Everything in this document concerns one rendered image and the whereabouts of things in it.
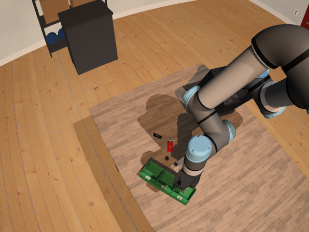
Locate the green three-compartment bin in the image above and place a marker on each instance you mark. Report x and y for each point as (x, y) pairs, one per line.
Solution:
(163, 180)

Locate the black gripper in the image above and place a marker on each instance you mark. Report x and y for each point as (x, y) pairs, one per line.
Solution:
(186, 178)

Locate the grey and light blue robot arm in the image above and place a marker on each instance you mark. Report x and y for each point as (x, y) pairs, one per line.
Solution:
(284, 45)

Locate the red 9 v battery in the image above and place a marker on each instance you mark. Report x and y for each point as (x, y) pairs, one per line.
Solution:
(170, 146)

